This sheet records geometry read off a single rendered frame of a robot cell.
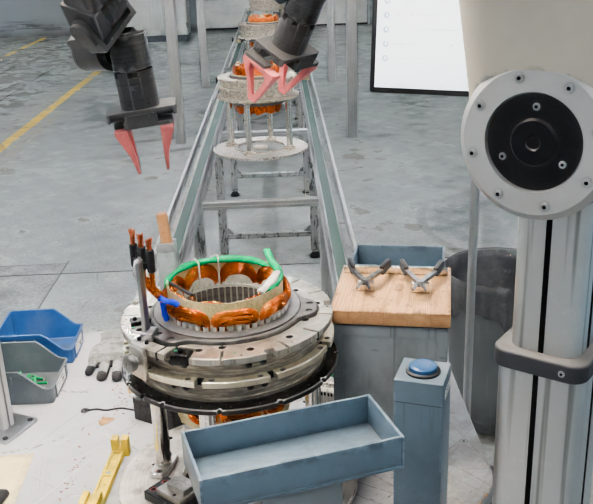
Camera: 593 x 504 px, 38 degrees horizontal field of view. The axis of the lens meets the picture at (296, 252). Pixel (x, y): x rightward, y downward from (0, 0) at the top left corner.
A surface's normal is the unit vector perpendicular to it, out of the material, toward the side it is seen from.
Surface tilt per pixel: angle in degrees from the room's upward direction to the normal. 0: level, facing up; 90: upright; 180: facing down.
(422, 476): 90
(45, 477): 0
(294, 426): 90
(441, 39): 83
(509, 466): 90
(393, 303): 0
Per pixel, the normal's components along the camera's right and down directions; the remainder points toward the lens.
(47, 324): 0.05, 0.32
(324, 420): 0.31, 0.32
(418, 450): -0.32, 0.34
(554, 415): -0.58, 0.30
